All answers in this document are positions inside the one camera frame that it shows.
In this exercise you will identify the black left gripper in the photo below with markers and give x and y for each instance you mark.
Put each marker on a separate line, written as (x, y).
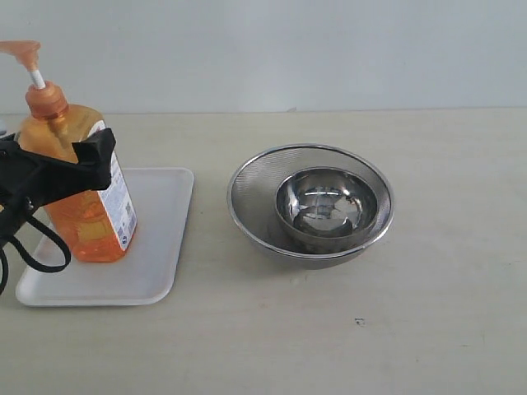
(30, 180)

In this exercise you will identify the orange pump soap bottle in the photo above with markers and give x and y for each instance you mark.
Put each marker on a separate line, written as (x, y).
(97, 226)

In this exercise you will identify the small stainless steel bowl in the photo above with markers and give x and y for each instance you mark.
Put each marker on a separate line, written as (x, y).
(325, 209)

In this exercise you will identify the white rectangular foam tray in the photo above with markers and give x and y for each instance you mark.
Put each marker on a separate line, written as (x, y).
(146, 274)

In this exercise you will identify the steel mesh colander basket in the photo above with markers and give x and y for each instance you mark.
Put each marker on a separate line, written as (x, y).
(251, 200)

